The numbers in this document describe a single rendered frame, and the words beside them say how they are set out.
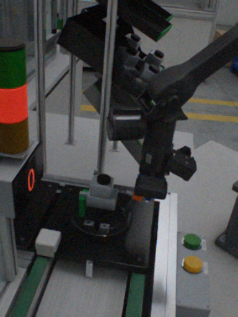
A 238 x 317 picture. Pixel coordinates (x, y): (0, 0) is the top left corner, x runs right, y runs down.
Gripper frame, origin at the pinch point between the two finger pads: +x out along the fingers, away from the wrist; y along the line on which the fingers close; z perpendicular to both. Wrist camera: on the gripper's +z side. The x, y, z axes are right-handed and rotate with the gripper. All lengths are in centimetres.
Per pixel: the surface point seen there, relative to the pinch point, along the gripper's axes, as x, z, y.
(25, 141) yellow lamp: -18.7, -19.5, -19.8
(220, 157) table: 23, 26, 58
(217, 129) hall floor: 109, 64, 266
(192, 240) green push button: 11.4, 11.5, -2.0
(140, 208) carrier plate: 11.7, -1.3, 6.5
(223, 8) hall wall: 69, 128, 876
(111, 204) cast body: 4.4, -7.8, -2.3
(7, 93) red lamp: -26.6, -21.0, -21.4
